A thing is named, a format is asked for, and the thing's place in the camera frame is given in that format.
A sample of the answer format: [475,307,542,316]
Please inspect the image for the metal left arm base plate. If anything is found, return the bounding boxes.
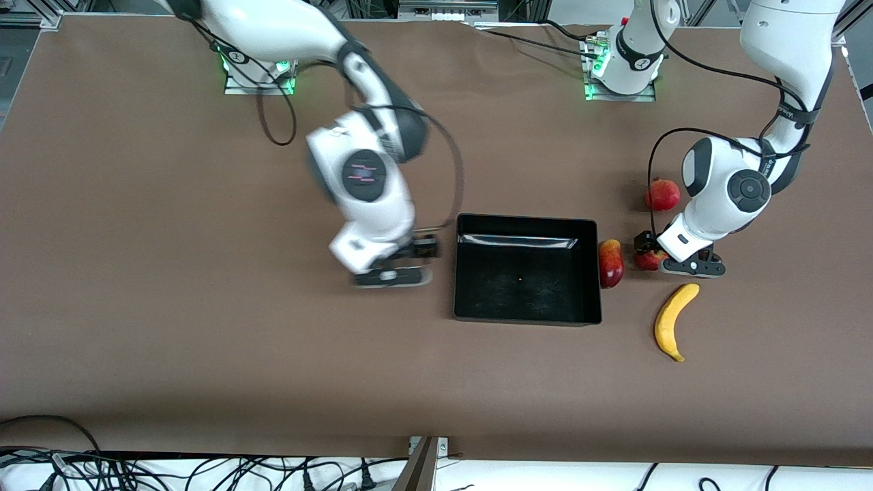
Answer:
[582,33,659,103]

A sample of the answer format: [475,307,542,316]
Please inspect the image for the black rectangular plastic box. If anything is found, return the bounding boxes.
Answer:
[453,213,604,327]

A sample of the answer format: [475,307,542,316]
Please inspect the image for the black floor cable loop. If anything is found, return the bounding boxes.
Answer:
[0,415,103,456]

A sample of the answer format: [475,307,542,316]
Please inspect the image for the aluminium frame profile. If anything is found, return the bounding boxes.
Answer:
[832,0,873,43]
[0,0,65,30]
[398,0,500,23]

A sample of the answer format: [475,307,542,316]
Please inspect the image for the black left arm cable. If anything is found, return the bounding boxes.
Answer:
[648,0,816,130]

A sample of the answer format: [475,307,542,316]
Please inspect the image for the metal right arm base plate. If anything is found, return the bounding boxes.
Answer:
[223,58,299,95]

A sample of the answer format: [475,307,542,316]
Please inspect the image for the elongated red yellow apple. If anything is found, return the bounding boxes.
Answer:
[598,239,625,289]

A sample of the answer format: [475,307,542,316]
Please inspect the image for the black table cable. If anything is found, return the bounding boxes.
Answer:
[474,29,591,59]
[542,19,615,43]

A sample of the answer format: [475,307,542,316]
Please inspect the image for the round dark red apple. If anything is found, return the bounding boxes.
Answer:
[645,177,681,212]

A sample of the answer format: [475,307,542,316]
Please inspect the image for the yellow banana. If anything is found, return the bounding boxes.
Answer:
[653,283,701,363]

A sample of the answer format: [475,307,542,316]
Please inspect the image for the black looped base cable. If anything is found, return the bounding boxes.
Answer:
[256,61,299,148]

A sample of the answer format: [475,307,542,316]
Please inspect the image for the grey metal bar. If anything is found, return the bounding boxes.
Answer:
[391,436,438,491]

